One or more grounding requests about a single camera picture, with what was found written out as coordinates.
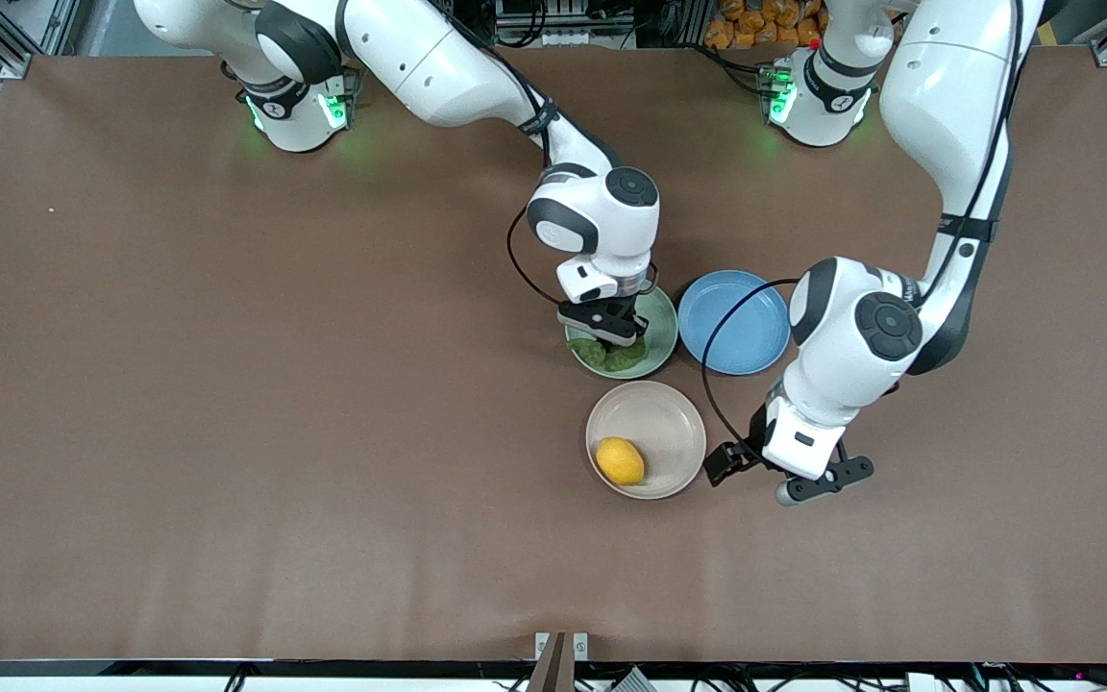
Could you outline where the green lettuce leaf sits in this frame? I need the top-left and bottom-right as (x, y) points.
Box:
(568, 332), (649, 374)

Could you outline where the yellow lemon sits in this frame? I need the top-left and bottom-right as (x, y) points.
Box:
(595, 437), (646, 486)

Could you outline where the light green plate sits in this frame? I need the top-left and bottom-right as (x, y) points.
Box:
(565, 285), (679, 380)

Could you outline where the beige plate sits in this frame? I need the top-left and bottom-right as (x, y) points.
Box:
(585, 381), (707, 500)

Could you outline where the blue plate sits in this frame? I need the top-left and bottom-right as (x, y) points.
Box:
(677, 270), (792, 376)

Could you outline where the paper table cover sheet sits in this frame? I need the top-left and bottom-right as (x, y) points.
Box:
(0, 46), (1107, 664)

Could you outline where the bag of orange items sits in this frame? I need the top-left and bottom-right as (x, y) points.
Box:
(704, 0), (828, 51)

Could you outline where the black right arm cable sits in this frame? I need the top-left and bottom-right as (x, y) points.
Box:
(438, 0), (564, 307)

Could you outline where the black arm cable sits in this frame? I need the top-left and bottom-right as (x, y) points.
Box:
(438, 0), (564, 307)
(702, 0), (1027, 453)

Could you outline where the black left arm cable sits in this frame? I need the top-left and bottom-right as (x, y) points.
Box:
(702, 0), (1027, 453)

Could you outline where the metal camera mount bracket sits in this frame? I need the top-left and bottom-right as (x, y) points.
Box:
(534, 631), (589, 692)

